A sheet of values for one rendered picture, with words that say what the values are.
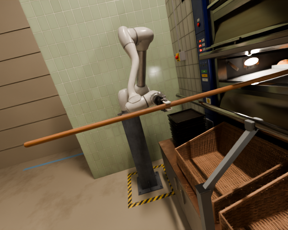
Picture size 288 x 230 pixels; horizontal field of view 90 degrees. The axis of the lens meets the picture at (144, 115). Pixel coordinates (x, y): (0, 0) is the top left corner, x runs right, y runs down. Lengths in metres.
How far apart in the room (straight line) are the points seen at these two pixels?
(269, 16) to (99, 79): 1.69
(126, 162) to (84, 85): 1.30
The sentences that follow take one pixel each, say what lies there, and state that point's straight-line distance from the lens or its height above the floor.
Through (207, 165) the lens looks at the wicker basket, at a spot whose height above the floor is 0.59.
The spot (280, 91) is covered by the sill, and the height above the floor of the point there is 1.15.
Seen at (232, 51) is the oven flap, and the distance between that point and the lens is 0.98.
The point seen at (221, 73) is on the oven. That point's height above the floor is 1.24.
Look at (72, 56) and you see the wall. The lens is 2.11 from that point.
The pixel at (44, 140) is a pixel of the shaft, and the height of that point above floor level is 1.20.
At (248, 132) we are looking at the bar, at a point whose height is 1.13.
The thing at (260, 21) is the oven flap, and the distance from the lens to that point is 1.06.
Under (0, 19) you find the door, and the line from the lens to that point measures 4.22.
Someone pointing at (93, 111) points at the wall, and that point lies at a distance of 2.11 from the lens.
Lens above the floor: 1.42
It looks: 17 degrees down
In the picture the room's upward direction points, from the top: 14 degrees counter-clockwise
